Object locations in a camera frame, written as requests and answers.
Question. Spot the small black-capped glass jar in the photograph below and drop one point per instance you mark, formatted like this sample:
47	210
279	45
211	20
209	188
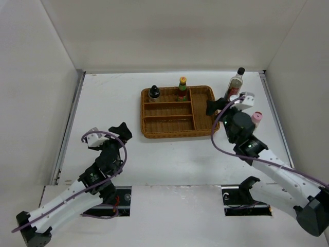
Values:
154	94

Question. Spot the brown wicker divided tray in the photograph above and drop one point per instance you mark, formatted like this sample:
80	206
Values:
169	118

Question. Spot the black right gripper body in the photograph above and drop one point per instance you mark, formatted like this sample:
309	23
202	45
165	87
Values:
227	118

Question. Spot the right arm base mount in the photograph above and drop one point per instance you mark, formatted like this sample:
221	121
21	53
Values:
238	201

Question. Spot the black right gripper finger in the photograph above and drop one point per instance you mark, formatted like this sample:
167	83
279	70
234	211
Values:
221	102
211	109

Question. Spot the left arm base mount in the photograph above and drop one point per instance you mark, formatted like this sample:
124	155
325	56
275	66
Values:
119	206

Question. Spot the pink-lid spice jar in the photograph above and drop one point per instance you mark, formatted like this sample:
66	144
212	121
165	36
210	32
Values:
256	118

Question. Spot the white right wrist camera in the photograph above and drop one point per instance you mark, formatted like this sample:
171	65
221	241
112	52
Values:
246	101

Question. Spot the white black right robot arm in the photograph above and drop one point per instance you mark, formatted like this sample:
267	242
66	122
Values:
297	194

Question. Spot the tall soy sauce bottle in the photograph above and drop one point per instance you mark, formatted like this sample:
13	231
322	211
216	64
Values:
235	84

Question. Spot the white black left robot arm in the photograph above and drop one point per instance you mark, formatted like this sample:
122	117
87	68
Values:
93	187

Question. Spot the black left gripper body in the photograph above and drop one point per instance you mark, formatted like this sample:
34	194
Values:
112	142

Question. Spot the silver-lid jar blue label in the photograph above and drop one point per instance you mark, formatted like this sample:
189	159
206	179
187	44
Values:
233	97

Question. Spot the red sauce bottle green label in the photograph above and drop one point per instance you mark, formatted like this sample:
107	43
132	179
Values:
182	89

